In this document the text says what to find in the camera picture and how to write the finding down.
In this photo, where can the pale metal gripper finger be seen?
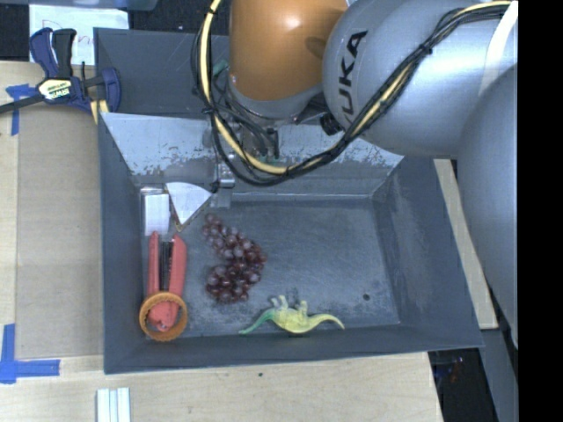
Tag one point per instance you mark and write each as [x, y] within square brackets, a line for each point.
[226, 179]

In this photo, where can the white triangular wedge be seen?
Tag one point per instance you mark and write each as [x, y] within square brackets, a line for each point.
[188, 202]

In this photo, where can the white rectangular block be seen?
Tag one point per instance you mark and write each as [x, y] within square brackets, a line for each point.
[156, 211]

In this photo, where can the dark red grape bunch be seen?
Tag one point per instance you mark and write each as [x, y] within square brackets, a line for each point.
[235, 262]

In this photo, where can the red hand tool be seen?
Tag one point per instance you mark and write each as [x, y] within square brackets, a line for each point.
[176, 262]

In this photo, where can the grey metal bin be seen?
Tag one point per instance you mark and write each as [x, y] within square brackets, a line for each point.
[308, 244]

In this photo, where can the yellow green toy dinosaur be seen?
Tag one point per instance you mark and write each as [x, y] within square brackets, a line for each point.
[292, 319]

